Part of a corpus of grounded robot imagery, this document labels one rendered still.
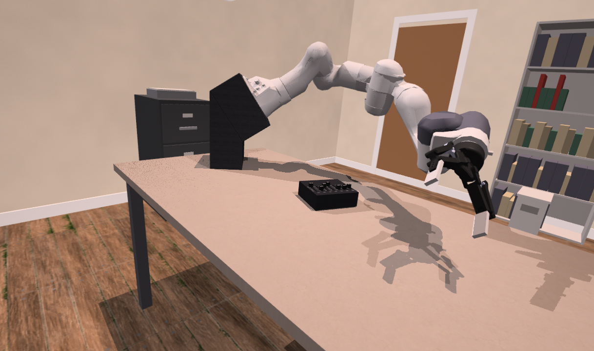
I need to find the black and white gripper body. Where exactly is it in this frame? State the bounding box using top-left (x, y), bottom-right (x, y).
top-left (453, 141), bottom-right (485, 182)

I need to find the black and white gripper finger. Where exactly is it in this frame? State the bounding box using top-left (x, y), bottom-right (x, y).
top-left (424, 141), bottom-right (471, 186)
top-left (462, 166), bottom-right (496, 239)

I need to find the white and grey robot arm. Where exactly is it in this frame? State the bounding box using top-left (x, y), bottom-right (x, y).
top-left (243, 41), bottom-right (493, 174)

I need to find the black lighting desk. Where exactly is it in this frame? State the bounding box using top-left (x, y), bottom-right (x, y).
top-left (298, 179), bottom-right (359, 211)

